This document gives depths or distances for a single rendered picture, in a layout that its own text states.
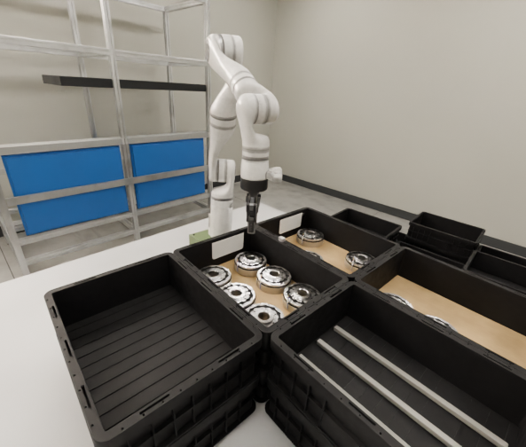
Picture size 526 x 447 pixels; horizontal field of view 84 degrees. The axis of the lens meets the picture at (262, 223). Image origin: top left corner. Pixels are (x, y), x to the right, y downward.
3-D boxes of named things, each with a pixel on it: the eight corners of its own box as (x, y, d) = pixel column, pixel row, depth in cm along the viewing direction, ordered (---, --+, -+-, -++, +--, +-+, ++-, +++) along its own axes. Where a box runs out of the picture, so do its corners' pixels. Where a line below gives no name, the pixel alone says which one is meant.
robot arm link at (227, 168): (235, 158, 120) (232, 197, 127) (212, 156, 119) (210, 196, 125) (237, 161, 112) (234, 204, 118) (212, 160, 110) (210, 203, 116)
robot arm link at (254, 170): (282, 184, 74) (284, 160, 72) (238, 180, 75) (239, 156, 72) (281, 174, 83) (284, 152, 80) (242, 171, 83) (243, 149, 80)
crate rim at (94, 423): (44, 301, 65) (42, 292, 64) (171, 257, 83) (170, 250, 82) (99, 459, 38) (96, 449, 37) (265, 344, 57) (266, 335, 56)
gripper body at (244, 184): (242, 169, 82) (241, 200, 86) (239, 177, 75) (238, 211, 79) (269, 171, 82) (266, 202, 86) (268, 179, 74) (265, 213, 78)
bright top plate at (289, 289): (276, 292, 80) (276, 290, 80) (302, 279, 86) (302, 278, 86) (302, 313, 73) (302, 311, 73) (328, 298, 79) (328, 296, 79)
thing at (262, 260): (228, 259, 94) (228, 257, 94) (252, 249, 100) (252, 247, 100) (248, 273, 87) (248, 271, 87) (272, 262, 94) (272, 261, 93)
